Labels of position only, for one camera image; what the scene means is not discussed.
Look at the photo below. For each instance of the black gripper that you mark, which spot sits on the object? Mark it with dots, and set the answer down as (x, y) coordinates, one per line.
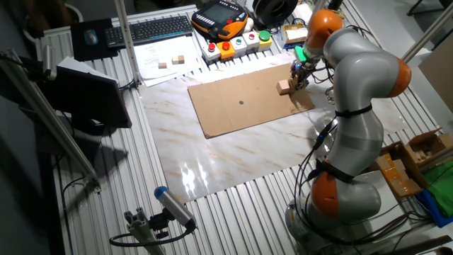
(301, 69)

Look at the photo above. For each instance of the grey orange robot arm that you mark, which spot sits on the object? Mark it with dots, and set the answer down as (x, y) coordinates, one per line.
(357, 71)

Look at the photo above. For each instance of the blue flat box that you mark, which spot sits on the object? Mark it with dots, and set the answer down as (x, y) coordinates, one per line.
(293, 45)

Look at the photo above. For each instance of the cardboard box white label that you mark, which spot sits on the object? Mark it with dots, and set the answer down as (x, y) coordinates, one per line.
(295, 33)

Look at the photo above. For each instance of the yellow box green mushroom button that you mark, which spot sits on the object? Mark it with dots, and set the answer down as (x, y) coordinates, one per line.
(264, 42)

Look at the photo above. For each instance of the white box small red button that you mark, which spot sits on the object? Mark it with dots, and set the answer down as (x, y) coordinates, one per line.
(251, 40)

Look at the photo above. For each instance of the black connector blue light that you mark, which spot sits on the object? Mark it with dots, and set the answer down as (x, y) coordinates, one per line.
(320, 138)

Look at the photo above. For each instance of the white flat box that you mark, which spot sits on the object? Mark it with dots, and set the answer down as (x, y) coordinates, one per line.
(302, 12)

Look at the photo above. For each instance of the black filament spool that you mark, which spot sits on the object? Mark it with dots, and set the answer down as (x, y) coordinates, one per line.
(276, 10)

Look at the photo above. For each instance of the white round object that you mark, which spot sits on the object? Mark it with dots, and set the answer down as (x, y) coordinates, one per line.
(248, 25)

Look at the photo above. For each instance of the brown cardboard sheet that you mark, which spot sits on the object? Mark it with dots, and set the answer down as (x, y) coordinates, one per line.
(230, 113)

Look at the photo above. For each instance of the gold foil bag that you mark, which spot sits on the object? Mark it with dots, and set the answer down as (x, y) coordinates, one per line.
(339, 15)

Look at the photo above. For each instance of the orange box red button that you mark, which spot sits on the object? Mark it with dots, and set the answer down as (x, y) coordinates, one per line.
(226, 51)

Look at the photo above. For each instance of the white box red mushroom button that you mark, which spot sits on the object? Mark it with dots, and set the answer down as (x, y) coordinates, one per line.
(211, 53)

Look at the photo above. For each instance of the black orange teach pendant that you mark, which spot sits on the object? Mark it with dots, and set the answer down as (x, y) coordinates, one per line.
(219, 16)

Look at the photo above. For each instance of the marble pattern sheet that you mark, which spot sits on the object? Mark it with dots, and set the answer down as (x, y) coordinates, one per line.
(230, 159)

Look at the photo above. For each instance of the small brown wooden cube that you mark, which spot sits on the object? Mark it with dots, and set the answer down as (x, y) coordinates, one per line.
(181, 59)

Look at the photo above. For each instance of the small pale wooden cube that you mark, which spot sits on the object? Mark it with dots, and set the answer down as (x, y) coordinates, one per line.
(175, 60)

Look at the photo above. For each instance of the taped cardboard box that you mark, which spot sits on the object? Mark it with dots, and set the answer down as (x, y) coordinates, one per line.
(396, 173)

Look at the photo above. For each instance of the large cardboard panel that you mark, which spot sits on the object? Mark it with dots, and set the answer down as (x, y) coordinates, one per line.
(439, 74)

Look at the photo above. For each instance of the printed paper sheets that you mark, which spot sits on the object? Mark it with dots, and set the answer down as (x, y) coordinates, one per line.
(159, 49)

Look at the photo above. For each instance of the open cardboard box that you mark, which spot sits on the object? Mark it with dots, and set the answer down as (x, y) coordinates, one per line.
(428, 145)

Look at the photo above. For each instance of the black keyboard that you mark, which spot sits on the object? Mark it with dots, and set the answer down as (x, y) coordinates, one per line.
(148, 30)

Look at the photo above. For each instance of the green cloth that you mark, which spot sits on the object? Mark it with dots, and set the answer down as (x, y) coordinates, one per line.
(442, 187)

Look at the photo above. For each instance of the blue fabric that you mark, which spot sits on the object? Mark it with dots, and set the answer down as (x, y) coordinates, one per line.
(435, 214)

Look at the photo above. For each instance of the dark monitor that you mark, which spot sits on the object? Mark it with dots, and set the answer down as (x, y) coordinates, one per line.
(88, 95)

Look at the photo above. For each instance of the grey computer mouse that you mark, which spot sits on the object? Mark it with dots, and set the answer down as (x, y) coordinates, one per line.
(91, 37)

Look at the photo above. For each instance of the short aluminium profile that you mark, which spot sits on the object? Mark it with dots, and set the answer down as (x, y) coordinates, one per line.
(141, 230)

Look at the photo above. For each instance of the black mouse pad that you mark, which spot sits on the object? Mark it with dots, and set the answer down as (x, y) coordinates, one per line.
(79, 49)

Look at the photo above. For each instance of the long diagonal aluminium profile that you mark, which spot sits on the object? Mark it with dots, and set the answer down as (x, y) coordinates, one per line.
(53, 123)

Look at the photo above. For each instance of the upright aluminium post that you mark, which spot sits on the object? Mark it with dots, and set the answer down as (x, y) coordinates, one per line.
(320, 4)
(127, 42)

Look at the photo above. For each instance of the slanted aluminium post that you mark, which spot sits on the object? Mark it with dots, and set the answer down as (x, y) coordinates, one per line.
(428, 33)

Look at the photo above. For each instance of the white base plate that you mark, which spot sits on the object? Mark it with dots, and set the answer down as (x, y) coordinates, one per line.
(393, 212)

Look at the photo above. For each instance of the silver camera blue end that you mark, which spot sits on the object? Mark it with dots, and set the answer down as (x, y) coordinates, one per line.
(175, 207)

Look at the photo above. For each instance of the black camera clamp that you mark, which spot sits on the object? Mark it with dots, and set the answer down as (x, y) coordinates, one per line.
(159, 223)

